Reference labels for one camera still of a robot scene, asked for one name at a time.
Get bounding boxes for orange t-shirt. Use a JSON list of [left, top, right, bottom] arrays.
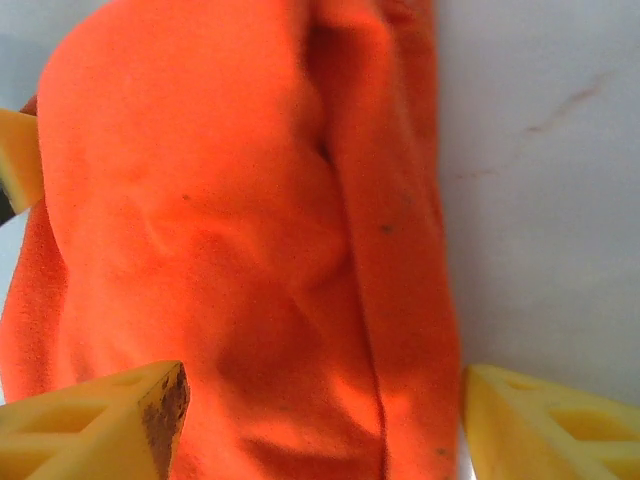
[[0, 0, 464, 480]]

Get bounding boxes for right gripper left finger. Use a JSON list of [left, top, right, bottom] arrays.
[[0, 359, 192, 480]]

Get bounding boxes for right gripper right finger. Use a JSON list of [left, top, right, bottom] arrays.
[[460, 363, 640, 480]]

